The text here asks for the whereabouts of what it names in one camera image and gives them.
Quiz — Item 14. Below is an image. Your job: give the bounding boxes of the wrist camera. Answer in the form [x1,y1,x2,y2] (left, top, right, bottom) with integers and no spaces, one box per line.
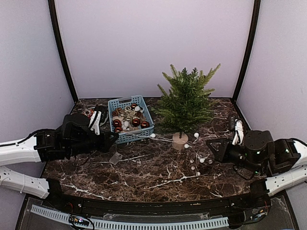
[228,115,244,145]
[89,118,100,136]

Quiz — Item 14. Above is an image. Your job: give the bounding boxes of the white cable duct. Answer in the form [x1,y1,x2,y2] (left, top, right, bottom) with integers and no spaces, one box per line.
[30,205,229,230]

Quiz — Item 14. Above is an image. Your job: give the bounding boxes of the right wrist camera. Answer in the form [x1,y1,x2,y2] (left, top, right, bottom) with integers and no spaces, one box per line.
[228,115,244,145]

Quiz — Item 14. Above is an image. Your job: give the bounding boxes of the light blue plastic basket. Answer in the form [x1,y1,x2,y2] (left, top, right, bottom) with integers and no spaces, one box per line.
[108,95,154,144]

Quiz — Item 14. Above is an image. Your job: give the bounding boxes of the small green christmas tree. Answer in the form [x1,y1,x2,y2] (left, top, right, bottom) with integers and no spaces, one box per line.
[152,64,221,141]

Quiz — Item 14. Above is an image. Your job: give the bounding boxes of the red floral plate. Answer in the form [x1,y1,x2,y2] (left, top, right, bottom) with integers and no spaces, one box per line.
[82,108,94,119]

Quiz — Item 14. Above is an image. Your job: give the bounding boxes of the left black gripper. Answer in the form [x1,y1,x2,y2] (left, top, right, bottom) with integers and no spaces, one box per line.
[67,128,118,157]

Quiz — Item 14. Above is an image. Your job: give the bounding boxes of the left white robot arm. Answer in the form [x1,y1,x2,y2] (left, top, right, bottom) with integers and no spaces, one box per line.
[0,114,119,209]

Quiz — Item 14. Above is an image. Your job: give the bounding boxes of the black table front rail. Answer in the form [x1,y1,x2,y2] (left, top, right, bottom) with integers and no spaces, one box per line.
[46,178,271,216]

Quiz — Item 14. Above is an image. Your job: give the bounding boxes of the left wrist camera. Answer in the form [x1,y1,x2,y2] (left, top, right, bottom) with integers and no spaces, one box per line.
[89,118,100,136]

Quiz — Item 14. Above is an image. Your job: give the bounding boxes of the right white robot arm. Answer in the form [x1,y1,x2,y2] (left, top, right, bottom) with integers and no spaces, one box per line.
[206,130,307,208]

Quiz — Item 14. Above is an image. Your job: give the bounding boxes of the white ball string lights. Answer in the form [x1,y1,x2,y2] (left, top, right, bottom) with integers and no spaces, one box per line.
[109,131,214,177]

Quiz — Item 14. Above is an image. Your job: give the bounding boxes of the copper red bauble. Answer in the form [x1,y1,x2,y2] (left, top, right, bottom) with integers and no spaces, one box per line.
[141,121,150,129]
[112,119,122,127]
[131,118,141,127]

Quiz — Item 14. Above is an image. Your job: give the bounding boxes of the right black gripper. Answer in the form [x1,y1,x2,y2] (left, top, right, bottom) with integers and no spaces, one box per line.
[206,137,265,175]

